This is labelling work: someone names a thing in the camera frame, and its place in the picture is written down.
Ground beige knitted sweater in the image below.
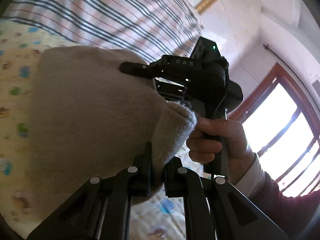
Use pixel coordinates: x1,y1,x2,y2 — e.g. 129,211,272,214
28,46,197,219

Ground red sleeve right forearm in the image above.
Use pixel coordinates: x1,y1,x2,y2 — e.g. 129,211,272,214
235,153,320,240

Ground person's right hand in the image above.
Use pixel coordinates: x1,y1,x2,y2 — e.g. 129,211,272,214
186,116,256,185

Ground plaid checkered quilt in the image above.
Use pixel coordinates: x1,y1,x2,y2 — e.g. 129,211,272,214
3,0,203,62

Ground yellow cartoon bear bedsheet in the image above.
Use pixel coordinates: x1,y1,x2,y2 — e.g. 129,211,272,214
1,21,188,239

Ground red wooden window frame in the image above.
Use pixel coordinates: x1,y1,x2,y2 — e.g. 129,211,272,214
230,63,319,197

